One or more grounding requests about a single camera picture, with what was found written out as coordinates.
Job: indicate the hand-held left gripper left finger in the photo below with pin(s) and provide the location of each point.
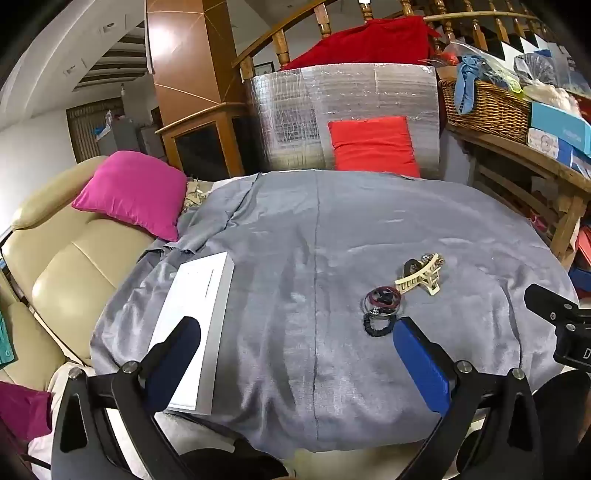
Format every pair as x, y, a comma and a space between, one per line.
178, 355

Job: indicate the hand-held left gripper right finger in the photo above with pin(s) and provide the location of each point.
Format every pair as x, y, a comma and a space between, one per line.
420, 360

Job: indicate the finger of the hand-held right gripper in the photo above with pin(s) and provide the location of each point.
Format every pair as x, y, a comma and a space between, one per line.
549, 302

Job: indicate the black beaded scrunchie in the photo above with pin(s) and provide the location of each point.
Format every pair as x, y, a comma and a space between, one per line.
369, 328

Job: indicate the white cardboard box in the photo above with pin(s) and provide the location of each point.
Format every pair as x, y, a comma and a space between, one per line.
194, 295

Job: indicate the cream hair claw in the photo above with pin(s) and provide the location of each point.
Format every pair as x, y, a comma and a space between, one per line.
415, 279

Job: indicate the black hair clip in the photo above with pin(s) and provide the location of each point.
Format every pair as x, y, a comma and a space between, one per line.
410, 266

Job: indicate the gold spiky hair clip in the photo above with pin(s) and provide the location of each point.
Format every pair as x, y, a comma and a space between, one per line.
434, 259

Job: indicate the beige leather sofa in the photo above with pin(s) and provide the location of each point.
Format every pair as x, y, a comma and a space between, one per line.
69, 277

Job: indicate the grey cloth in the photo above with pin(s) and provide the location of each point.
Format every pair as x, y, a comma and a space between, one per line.
295, 258

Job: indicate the wooden side table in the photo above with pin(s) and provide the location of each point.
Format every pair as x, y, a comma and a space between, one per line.
517, 152

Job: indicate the beige patterned cloth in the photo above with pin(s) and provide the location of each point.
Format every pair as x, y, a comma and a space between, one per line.
194, 196

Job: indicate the magenta pillow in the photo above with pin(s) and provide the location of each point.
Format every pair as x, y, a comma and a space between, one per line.
134, 189
23, 408

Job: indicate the white fleece blanket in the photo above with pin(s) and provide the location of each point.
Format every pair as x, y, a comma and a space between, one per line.
41, 450

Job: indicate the teal cloth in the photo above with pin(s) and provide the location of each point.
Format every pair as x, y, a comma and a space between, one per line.
5, 344

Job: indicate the light blue box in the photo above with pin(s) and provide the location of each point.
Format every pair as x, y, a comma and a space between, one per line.
558, 122

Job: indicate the wicker basket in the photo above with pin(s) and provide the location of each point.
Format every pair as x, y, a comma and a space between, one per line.
489, 113

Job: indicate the wooden glass cabinet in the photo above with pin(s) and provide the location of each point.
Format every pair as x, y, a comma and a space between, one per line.
203, 143

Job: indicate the red cushion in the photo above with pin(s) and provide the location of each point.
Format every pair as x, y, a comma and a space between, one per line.
374, 145

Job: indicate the clear plastic bag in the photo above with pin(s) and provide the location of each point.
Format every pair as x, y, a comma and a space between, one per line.
538, 69

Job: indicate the blue cloth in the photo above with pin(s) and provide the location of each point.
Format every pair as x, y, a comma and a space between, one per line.
466, 83

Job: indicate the silver foil insulation mat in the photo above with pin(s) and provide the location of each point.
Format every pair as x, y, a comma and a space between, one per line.
286, 115

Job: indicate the wooden column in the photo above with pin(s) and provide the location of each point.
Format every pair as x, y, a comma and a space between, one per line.
184, 50

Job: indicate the red blanket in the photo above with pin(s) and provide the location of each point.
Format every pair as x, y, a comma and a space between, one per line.
369, 44

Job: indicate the wooden stair railing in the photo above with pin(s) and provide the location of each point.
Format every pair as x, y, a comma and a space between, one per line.
277, 39

